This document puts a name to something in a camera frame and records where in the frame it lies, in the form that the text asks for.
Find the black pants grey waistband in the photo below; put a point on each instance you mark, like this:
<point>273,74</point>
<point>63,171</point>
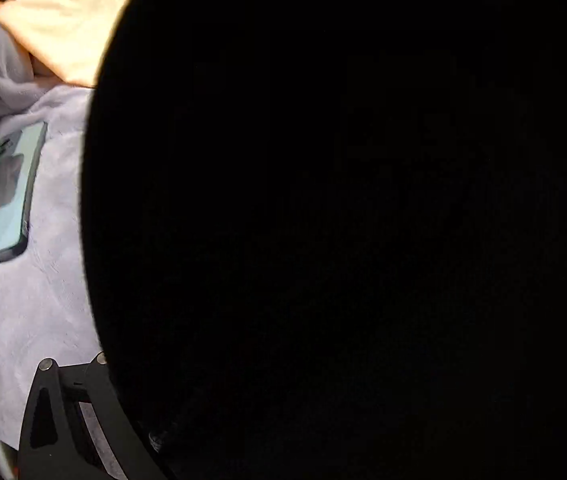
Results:
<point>338,210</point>

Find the pale yellow cloth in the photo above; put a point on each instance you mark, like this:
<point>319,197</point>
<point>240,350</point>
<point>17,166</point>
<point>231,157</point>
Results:
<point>73,25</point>

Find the lavender fleece blanket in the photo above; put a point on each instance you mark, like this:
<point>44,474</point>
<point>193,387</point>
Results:
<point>38,310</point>

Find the teal cased smartphone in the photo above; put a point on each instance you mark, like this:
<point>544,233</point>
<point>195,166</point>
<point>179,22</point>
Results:
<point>3,220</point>

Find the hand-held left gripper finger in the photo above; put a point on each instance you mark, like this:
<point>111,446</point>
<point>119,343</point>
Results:
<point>98,397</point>

